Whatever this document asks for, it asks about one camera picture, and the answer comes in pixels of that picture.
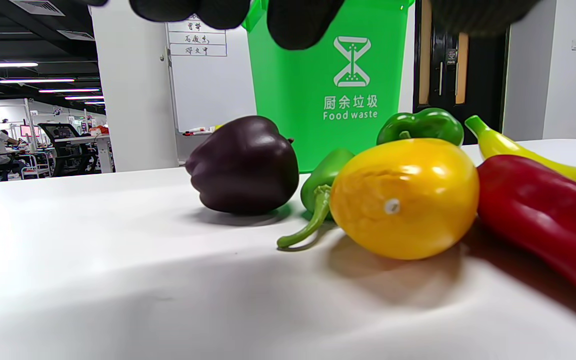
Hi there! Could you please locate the person's left hand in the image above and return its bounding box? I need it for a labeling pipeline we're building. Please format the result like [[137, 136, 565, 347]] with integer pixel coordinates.
[[75, 0, 544, 51]]

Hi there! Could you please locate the green food waste bin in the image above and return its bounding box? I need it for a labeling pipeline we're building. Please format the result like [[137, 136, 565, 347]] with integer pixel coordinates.
[[242, 0, 415, 173]]

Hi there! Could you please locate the long green pepper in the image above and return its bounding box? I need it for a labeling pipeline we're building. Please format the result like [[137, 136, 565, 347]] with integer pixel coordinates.
[[276, 148, 355, 250]]

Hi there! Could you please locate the purple eggplant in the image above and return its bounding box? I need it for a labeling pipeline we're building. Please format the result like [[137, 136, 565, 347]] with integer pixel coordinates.
[[185, 115, 300, 216]]

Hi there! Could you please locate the green bell pepper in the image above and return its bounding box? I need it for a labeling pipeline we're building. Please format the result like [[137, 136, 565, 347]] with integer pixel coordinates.
[[376, 107, 465, 147]]

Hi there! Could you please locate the yellow bell pepper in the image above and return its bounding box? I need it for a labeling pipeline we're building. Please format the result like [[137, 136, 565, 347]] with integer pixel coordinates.
[[329, 138, 481, 261]]

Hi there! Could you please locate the small yellow banana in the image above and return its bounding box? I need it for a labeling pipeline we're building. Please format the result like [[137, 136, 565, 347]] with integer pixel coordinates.
[[464, 115, 576, 195]]

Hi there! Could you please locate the red chili pepper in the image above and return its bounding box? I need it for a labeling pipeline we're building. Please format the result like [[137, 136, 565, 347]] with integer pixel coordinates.
[[476, 154, 576, 316]]

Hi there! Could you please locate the white whiteboard stand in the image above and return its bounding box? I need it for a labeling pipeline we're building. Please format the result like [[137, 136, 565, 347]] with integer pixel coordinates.
[[165, 15, 259, 137]]

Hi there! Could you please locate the white office desk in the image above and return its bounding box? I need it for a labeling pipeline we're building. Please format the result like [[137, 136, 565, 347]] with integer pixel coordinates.
[[55, 134, 115, 174]]

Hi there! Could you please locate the black office chair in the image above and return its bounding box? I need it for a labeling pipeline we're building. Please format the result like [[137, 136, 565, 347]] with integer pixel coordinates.
[[38, 123, 94, 177]]

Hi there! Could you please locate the black door with wooden handles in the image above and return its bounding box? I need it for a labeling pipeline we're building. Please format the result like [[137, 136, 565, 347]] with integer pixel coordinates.
[[414, 0, 509, 146]]

